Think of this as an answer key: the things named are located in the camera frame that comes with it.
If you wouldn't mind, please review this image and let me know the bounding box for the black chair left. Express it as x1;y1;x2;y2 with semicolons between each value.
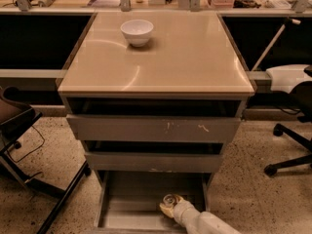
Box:
0;86;92;234

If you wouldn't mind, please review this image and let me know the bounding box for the grey bottom drawer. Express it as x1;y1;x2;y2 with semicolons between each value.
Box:
90;172;210;234

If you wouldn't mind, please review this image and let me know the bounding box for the white ceramic bowl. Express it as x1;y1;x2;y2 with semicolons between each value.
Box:
120;19;154;47

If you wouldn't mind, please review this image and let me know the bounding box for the grey top drawer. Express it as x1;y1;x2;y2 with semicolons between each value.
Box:
67;99;243;143

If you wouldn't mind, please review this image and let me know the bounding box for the black office chair right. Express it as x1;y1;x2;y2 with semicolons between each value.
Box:
263;65;312;177

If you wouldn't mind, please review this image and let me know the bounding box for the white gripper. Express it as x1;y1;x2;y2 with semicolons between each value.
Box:
159;201;200;227

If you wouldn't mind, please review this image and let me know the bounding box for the grey drawer cabinet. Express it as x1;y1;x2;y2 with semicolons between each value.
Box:
57;11;255;234

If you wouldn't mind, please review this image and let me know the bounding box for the black floor cable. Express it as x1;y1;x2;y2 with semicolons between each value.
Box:
6;124;46;180

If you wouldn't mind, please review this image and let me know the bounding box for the grey middle drawer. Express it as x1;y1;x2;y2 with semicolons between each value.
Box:
85;141;223;173

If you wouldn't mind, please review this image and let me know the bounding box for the orange drink can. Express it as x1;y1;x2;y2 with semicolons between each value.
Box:
160;194;182;208

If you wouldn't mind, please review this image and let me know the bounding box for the paper booklet on shelf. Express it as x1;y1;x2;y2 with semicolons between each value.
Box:
87;0;120;7

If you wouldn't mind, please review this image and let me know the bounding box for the grey drawer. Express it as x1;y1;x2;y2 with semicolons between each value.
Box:
67;99;243;143
90;172;210;234
85;141;223;173

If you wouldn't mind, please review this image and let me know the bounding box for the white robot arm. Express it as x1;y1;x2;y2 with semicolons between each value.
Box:
160;200;242;234

